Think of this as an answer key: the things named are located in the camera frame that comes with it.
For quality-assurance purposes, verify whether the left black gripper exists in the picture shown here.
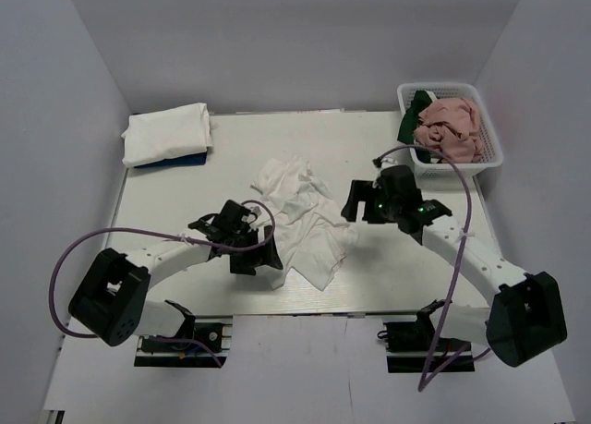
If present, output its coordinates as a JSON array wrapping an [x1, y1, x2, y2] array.
[[227, 224, 283, 275]]

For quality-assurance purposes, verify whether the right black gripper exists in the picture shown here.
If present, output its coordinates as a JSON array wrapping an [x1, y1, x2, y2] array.
[[341, 180, 400, 224]]

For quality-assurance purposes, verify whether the white printed t-shirt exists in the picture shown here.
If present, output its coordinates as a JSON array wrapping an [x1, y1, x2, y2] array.
[[252, 156, 358, 291]]

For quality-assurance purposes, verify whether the dark green t-shirt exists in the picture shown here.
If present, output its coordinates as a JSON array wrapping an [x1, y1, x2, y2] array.
[[397, 90, 437, 144]]

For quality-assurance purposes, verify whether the pink t-shirt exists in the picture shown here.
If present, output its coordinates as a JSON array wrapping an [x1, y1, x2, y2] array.
[[414, 98, 484, 164]]

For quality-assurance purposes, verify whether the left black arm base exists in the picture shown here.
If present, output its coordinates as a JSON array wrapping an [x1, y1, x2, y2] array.
[[134, 317, 233, 369]]

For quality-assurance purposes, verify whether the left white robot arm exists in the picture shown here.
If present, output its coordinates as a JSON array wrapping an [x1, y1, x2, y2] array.
[[68, 200, 283, 349]]

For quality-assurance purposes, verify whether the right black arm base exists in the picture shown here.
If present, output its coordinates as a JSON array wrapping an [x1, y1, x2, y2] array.
[[377, 309, 475, 374]]

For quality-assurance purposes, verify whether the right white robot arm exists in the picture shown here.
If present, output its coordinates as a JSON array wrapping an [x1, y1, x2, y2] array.
[[341, 165, 567, 367]]

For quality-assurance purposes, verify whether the white plastic basket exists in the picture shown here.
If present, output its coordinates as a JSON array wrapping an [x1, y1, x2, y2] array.
[[397, 82, 503, 177]]

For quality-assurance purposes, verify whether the folded blue t-shirt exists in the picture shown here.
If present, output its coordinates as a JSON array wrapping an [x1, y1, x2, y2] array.
[[136, 152, 207, 169]]

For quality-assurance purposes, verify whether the folded white t-shirt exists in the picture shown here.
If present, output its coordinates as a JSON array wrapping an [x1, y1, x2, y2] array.
[[122, 103, 212, 168]]

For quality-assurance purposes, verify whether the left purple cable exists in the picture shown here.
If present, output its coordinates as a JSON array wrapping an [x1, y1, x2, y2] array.
[[49, 200, 277, 368]]

